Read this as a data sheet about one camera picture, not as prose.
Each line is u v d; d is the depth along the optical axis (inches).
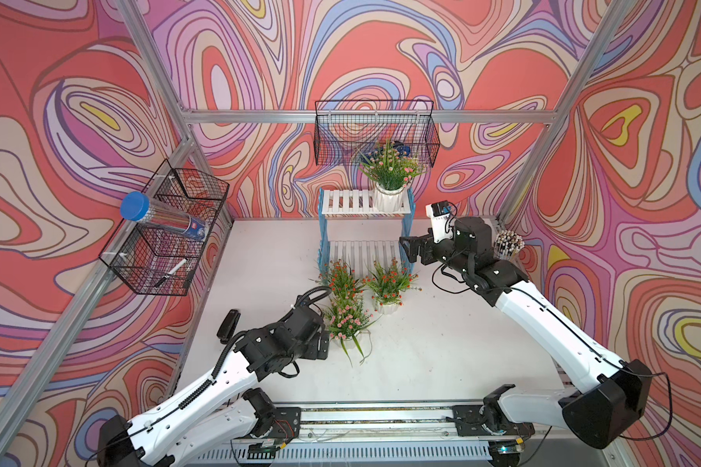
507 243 34.8
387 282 33.0
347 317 30.1
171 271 28.8
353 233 43.6
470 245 21.5
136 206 24.5
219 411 22.8
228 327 34.6
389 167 29.1
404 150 34.0
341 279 33.2
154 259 28.9
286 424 28.4
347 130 37.6
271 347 20.5
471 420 28.7
